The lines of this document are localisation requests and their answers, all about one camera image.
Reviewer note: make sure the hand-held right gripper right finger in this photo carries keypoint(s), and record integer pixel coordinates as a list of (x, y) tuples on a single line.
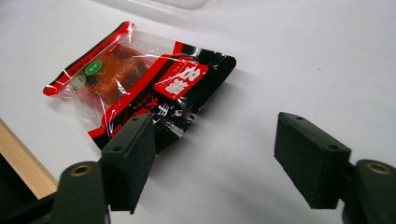
[(314, 161)]

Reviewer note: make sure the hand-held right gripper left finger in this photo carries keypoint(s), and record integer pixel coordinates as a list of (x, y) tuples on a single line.
[(129, 158)]

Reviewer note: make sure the red and black snack packet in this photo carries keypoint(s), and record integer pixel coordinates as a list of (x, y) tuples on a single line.
[(137, 84)]

